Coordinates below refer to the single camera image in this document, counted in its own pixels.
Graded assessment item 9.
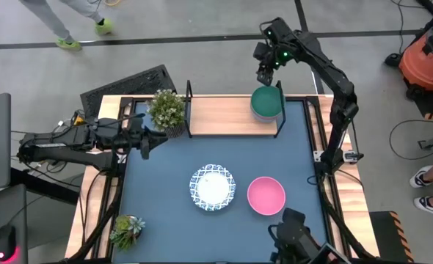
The artificial plant in striped pot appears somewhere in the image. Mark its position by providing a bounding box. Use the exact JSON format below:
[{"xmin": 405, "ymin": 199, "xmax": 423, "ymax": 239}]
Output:
[{"xmin": 146, "ymin": 89, "xmax": 186, "ymax": 139}]

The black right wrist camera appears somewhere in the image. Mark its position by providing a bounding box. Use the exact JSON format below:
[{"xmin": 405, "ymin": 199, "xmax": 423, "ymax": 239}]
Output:
[{"xmin": 259, "ymin": 16, "xmax": 294, "ymax": 43}]

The pink plastic bowl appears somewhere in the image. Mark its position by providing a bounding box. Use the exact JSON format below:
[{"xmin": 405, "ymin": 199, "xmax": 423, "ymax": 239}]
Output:
[{"xmin": 247, "ymin": 176, "xmax": 287, "ymax": 216}]

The green plastic bowl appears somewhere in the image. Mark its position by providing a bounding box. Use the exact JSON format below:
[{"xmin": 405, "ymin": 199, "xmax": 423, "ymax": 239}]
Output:
[{"xmin": 250, "ymin": 85, "xmax": 285, "ymax": 119}]

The small succulent plant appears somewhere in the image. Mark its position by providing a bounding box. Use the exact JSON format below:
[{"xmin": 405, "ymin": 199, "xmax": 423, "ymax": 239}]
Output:
[{"xmin": 109, "ymin": 214, "xmax": 147, "ymax": 252}]

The black floor mat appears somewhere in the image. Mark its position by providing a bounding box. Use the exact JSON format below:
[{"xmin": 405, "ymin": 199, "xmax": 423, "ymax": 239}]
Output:
[{"xmin": 79, "ymin": 64, "xmax": 178, "ymax": 118}]

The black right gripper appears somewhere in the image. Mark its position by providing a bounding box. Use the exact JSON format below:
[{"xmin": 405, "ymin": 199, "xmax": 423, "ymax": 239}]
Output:
[{"xmin": 252, "ymin": 40, "xmax": 291, "ymax": 87}]

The wooden shelf with black frame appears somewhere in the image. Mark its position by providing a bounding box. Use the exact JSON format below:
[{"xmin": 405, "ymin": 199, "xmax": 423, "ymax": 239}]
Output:
[{"xmin": 184, "ymin": 79, "xmax": 288, "ymax": 139}]

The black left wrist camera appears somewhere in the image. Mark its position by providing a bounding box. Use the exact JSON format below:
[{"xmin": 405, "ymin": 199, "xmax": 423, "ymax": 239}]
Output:
[{"xmin": 128, "ymin": 112, "xmax": 147, "ymax": 129}]

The orange shop vacuum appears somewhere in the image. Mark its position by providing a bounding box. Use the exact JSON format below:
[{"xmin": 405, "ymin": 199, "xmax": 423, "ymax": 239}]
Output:
[{"xmin": 384, "ymin": 7, "xmax": 433, "ymax": 100}]

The blue patterned paper bowl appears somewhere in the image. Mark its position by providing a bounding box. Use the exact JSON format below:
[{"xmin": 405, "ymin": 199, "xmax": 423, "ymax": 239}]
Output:
[{"xmin": 189, "ymin": 164, "xmax": 237, "ymax": 213}]

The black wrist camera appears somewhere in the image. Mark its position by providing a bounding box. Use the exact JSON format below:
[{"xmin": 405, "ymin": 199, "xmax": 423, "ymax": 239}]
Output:
[
  {"xmin": 259, "ymin": 16, "xmax": 294, "ymax": 43},
  {"xmin": 128, "ymin": 112, "xmax": 147, "ymax": 129}
]

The black computer mouse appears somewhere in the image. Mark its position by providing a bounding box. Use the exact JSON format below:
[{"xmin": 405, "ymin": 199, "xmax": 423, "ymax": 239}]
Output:
[{"xmin": 0, "ymin": 224, "xmax": 18, "ymax": 262}]

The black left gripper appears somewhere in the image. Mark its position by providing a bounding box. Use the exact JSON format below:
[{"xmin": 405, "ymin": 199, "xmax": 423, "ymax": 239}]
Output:
[{"xmin": 123, "ymin": 124, "xmax": 169, "ymax": 161}]

